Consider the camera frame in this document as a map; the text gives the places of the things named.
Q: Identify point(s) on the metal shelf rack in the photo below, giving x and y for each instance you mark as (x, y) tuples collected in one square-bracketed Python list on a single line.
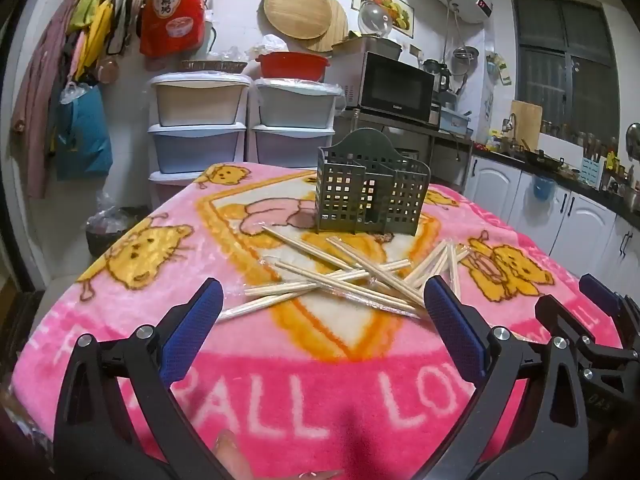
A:
[(440, 142)]

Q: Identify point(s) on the hanging steel pot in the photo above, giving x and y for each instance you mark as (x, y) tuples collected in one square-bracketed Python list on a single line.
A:
[(465, 60)]

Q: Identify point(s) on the black frying pan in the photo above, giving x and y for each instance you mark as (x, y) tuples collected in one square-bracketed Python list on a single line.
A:
[(545, 161)]

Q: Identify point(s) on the blue hanging cup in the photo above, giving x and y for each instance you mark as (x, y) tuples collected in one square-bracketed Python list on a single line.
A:
[(543, 187)]

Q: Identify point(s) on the white kitchen cabinets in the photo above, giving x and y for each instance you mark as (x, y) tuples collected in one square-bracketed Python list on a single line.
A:
[(575, 220)]

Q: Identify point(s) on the pink hanging garment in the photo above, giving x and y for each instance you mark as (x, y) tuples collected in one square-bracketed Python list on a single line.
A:
[(37, 110)]

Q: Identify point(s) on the light blue storage box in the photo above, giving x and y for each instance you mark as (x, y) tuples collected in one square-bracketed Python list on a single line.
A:
[(455, 120)]

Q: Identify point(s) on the red gift bag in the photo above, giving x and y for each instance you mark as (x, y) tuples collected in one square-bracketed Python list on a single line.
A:
[(172, 10)]

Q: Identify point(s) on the wooden cutting board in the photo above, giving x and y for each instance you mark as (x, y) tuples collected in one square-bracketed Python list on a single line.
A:
[(526, 122)]

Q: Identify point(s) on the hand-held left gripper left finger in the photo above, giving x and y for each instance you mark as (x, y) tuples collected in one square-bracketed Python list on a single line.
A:
[(200, 325)]

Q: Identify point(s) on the black microwave oven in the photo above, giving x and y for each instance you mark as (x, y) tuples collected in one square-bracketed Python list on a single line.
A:
[(395, 90)]

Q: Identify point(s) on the person's left hand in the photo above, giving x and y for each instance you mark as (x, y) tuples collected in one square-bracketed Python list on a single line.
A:
[(230, 447)]

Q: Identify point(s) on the white plastic bag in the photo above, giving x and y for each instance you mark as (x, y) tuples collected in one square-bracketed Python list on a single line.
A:
[(274, 45)]

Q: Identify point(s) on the pile of wooden chopsticks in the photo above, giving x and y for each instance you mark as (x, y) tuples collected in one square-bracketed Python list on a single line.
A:
[(320, 285)]

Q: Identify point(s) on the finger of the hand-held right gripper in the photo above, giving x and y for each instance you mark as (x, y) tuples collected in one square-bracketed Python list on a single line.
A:
[(597, 292), (550, 312)]

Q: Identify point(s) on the pink printed blanket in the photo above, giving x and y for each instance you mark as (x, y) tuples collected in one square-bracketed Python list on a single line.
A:
[(300, 385)]

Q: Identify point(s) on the blue hanging bag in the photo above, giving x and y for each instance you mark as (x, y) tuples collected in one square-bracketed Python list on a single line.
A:
[(82, 135)]

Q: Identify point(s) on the lined trash bin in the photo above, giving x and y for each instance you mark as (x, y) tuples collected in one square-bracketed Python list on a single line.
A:
[(112, 232)]

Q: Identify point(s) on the blue knife block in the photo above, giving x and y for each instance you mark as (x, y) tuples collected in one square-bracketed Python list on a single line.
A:
[(593, 172)]

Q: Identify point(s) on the round bamboo tray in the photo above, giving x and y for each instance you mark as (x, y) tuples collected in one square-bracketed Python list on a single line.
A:
[(297, 10)]

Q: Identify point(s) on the round bamboo mat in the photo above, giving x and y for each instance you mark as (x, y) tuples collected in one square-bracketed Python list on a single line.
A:
[(340, 25)]

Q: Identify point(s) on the row of seasoning jars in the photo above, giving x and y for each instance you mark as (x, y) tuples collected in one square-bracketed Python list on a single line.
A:
[(575, 137)]

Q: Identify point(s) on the brown round ladle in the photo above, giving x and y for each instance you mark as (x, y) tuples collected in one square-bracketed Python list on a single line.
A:
[(108, 69)]

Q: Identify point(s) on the white plastic drawer tower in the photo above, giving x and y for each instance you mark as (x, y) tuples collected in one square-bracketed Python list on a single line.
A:
[(295, 110), (197, 110)]

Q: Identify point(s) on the fruit wall poster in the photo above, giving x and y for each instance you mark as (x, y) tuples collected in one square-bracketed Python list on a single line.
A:
[(402, 12)]

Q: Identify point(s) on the yellow hanging cloth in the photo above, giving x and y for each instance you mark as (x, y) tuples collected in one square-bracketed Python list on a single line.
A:
[(92, 25)]

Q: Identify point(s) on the glass pot lid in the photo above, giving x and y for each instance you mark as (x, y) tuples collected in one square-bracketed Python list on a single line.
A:
[(376, 19)]

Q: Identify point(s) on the grey rectangular container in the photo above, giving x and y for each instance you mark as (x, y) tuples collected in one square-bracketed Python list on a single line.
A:
[(367, 47)]

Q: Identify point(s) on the dark window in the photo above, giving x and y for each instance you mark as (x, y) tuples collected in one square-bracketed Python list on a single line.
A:
[(565, 60)]

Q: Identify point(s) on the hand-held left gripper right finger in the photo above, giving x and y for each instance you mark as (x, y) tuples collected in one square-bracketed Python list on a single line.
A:
[(450, 330)]

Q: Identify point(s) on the green grid utensil holder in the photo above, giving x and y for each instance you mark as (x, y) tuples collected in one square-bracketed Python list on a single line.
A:
[(345, 195)]

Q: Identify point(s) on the red plastic basin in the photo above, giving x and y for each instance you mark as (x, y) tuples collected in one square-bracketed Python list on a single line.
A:
[(292, 66)]

